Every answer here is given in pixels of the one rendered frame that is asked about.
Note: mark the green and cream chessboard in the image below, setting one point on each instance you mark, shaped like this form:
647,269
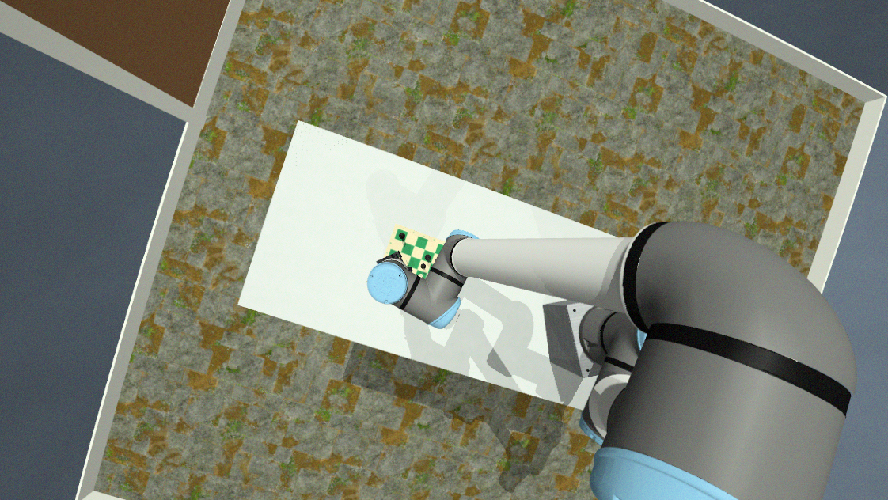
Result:
413,248

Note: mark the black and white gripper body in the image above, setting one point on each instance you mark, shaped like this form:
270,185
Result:
395,255

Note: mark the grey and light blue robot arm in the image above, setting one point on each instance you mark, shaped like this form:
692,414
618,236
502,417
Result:
703,416

